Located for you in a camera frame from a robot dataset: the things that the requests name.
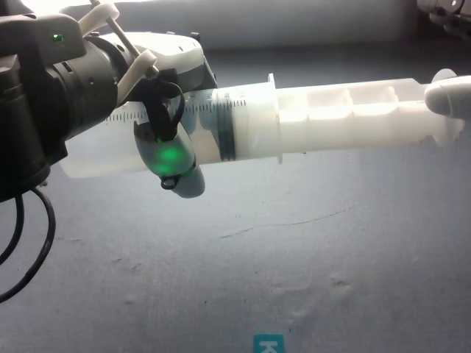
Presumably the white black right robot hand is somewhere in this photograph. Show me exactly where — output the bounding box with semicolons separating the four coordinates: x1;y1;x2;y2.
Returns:
417;0;471;121

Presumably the black cable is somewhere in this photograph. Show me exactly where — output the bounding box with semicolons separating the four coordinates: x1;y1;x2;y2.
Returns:
0;186;57;304
0;193;26;265

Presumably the large clear plastic syringe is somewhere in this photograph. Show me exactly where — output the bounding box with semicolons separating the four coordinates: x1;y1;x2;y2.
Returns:
58;68;466;181

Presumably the teal block with letter K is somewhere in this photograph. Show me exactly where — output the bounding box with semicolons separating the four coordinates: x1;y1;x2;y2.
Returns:
252;333;286;353

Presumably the grey table cloth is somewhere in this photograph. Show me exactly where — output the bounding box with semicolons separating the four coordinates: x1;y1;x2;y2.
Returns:
0;38;471;353

